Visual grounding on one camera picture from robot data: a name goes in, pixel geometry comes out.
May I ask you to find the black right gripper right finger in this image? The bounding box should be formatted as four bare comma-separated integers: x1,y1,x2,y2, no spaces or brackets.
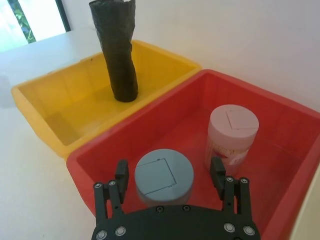
209,156,251,219

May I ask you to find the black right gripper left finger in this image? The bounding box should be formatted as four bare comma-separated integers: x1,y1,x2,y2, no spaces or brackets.
93,159,130,227

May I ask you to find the grey lidded round jar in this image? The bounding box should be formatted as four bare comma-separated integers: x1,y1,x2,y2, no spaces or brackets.
134,148,196,208

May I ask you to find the white lidded toothpick jar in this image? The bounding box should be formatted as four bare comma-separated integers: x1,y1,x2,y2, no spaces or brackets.
204,104,260,176

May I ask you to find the red plastic bin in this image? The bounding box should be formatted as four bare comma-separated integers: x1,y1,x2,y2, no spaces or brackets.
66,69,320,240

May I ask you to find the yellow plastic bin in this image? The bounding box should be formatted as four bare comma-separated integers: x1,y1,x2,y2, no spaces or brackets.
10,39,203,159

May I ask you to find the window with dark frame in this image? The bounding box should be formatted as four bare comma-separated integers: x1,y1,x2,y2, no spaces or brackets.
0,0,70,54

